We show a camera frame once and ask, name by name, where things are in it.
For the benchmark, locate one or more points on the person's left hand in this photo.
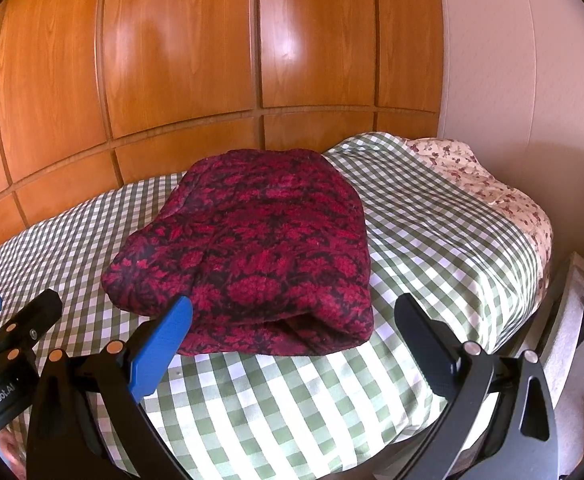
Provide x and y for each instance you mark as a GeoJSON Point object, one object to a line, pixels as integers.
{"type": "Point", "coordinates": [13, 453]}

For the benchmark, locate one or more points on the wooden panelled wardrobe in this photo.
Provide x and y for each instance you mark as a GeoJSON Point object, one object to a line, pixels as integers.
{"type": "Point", "coordinates": [96, 94]}

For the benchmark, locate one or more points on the red floral patterned garment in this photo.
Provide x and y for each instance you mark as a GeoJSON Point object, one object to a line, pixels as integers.
{"type": "Point", "coordinates": [270, 248]}

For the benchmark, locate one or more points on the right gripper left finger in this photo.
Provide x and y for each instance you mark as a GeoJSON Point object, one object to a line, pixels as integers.
{"type": "Point", "coordinates": [87, 421]}

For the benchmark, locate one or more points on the floral print pillow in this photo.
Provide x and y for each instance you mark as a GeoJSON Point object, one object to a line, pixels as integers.
{"type": "Point", "coordinates": [455, 161]}

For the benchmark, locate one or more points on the green white checkered bedsheet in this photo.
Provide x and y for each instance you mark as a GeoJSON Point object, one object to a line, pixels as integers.
{"type": "Point", "coordinates": [232, 416]}

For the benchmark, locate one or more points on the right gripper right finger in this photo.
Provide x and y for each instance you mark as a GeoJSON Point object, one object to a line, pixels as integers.
{"type": "Point", "coordinates": [521, 440]}

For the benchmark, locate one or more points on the bed frame edge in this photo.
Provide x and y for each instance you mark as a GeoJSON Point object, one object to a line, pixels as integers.
{"type": "Point", "coordinates": [553, 332]}

